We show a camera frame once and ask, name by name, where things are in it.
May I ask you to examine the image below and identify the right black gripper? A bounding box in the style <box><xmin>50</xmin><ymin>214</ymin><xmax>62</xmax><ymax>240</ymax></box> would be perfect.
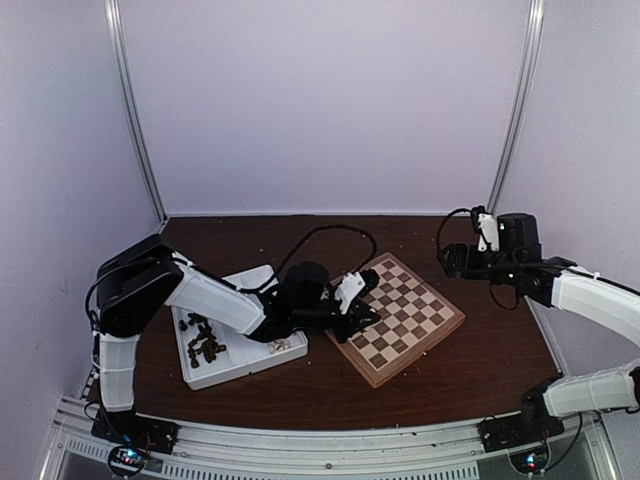
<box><xmin>436</xmin><ymin>243</ymin><xmax>519</xmax><ymax>286</ymax></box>

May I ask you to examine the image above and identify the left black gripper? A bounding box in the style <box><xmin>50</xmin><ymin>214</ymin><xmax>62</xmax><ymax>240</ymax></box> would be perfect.
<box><xmin>292</xmin><ymin>297</ymin><xmax>381</xmax><ymax>344</ymax></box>

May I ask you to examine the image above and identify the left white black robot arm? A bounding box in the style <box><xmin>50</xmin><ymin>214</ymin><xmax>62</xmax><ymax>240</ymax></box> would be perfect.
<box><xmin>84</xmin><ymin>234</ymin><xmax>380</xmax><ymax>444</ymax></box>

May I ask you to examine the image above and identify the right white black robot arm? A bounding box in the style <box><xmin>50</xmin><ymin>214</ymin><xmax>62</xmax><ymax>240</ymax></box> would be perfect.
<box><xmin>435</xmin><ymin>206</ymin><xmax>639</xmax><ymax>442</ymax></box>

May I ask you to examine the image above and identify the wooden chess board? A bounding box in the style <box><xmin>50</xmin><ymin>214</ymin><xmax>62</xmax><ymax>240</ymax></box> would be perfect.
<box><xmin>326</xmin><ymin>253</ymin><xmax>465</xmax><ymax>388</ymax></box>

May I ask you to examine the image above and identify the pile of light chess pieces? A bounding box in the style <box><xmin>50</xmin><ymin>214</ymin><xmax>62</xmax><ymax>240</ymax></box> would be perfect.
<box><xmin>268</xmin><ymin>338</ymin><xmax>293</xmax><ymax>355</ymax></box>

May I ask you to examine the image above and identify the pile of dark chess pieces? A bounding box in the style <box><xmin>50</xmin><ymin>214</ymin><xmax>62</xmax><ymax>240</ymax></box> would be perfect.
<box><xmin>179</xmin><ymin>313</ymin><xmax>227</xmax><ymax>369</ymax></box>

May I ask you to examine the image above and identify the right controller board with LEDs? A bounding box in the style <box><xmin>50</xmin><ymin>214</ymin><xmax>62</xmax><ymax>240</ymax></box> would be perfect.
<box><xmin>509</xmin><ymin>450</ymin><xmax>549</xmax><ymax>476</ymax></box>

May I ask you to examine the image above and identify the controller board with leds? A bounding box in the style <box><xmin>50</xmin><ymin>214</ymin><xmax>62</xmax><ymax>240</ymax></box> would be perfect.
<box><xmin>107</xmin><ymin>445</ymin><xmax>149</xmax><ymax>477</ymax></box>
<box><xmin>509</xmin><ymin>450</ymin><xmax>549</xmax><ymax>476</ymax></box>

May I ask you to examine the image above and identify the left controller board with LEDs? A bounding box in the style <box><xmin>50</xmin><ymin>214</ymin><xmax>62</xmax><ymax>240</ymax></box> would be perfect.
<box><xmin>107</xmin><ymin>445</ymin><xmax>149</xmax><ymax>477</ymax></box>

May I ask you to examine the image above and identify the white plastic compartment tray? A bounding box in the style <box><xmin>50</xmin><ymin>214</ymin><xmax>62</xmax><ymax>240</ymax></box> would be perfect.
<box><xmin>171</xmin><ymin>264</ymin><xmax>309</xmax><ymax>392</ymax></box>

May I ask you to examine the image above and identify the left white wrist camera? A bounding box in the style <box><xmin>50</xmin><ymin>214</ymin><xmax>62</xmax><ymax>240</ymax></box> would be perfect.
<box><xmin>333</xmin><ymin>269</ymin><xmax>380</xmax><ymax>314</ymax></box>

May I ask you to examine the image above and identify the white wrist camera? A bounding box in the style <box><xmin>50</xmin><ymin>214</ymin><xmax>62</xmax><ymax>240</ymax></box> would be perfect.
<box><xmin>333</xmin><ymin>269</ymin><xmax>380</xmax><ymax>314</ymax></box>
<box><xmin>471</xmin><ymin>205</ymin><xmax>500</xmax><ymax>252</ymax></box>

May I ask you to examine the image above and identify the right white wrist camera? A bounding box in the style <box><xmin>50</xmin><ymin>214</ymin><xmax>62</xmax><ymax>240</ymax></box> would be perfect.
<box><xmin>471</xmin><ymin>205</ymin><xmax>500</xmax><ymax>252</ymax></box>

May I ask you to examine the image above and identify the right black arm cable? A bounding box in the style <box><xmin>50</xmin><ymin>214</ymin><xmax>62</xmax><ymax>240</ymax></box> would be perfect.
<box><xmin>435</xmin><ymin>207</ymin><xmax>476</xmax><ymax>251</ymax></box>

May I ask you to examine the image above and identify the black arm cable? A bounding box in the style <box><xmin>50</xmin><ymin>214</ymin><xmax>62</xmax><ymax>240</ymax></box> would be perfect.
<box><xmin>435</xmin><ymin>207</ymin><xmax>476</xmax><ymax>251</ymax></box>
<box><xmin>239</xmin><ymin>225</ymin><xmax>377</xmax><ymax>296</ymax></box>

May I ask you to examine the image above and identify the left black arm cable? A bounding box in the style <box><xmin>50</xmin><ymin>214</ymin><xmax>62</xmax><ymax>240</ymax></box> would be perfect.
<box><xmin>239</xmin><ymin>225</ymin><xmax>377</xmax><ymax>296</ymax></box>

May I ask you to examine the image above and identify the front aluminium frame rail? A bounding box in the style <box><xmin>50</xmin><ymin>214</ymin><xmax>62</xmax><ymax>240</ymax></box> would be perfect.
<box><xmin>35</xmin><ymin>396</ymin><xmax>623</xmax><ymax>479</ymax></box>

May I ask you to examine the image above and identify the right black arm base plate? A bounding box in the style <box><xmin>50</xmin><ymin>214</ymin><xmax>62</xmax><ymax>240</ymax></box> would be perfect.
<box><xmin>478</xmin><ymin>414</ymin><xmax>565</xmax><ymax>453</ymax></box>

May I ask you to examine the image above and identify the right aluminium frame post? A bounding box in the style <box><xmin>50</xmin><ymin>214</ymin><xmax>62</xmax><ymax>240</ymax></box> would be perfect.
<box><xmin>487</xmin><ymin>0</ymin><xmax>545</xmax><ymax>213</ymax></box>

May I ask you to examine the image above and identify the aluminium frame post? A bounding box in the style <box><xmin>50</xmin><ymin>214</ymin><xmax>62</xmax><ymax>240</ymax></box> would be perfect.
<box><xmin>487</xmin><ymin>0</ymin><xmax>545</xmax><ymax>213</ymax></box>
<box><xmin>104</xmin><ymin>0</ymin><xmax>169</xmax><ymax>230</ymax></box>

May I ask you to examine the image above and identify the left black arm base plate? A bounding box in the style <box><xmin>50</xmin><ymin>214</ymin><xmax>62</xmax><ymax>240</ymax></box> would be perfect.
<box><xmin>91</xmin><ymin>413</ymin><xmax>179</xmax><ymax>454</ymax></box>

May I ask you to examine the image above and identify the left aluminium frame post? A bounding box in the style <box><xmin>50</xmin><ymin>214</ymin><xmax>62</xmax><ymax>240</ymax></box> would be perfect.
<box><xmin>104</xmin><ymin>0</ymin><xmax>169</xmax><ymax>230</ymax></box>

